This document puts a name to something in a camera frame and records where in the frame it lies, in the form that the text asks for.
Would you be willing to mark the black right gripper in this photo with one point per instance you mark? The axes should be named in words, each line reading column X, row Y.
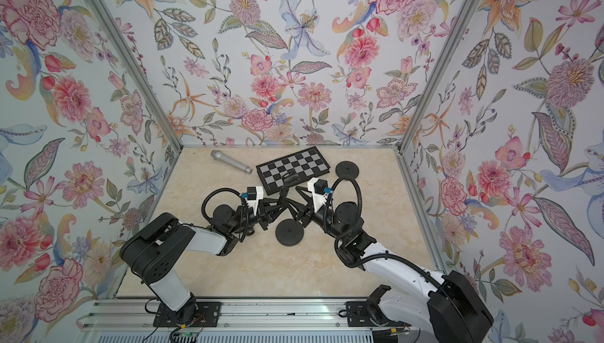
column 303, row 219

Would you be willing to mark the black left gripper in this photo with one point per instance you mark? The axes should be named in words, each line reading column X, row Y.
column 269, row 213

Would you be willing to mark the black round stand base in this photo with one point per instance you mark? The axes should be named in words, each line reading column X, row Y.
column 289, row 233

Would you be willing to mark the black microphone stand pole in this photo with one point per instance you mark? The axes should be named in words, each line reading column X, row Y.
column 288, row 182

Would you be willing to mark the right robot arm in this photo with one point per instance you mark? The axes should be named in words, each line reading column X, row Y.
column 445, row 306

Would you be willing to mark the silver handheld microphone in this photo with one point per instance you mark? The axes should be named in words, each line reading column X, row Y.
column 222, row 157

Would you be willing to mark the black white chessboard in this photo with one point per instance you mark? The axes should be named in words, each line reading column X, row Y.
column 305, row 164

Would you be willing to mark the black round disc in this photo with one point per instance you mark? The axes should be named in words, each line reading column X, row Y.
column 347, row 168

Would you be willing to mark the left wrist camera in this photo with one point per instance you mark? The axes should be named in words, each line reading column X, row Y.
column 253, row 198

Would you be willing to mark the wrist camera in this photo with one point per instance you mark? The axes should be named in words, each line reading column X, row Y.
column 253, row 198
column 318, row 188

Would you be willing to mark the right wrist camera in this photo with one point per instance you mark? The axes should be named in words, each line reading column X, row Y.
column 318, row 188

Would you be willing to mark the aluminium front rail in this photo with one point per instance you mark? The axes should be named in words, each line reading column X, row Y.
column 246, row 320

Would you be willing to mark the right aluminium corner post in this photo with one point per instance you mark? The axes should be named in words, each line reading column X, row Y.
column 441, row 66

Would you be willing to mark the aluminium corner post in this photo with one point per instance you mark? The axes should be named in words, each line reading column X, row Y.
column 109, row 26
column 441, row 66

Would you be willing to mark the left aluminium corner post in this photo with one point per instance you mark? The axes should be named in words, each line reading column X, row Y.
column 109, row 26

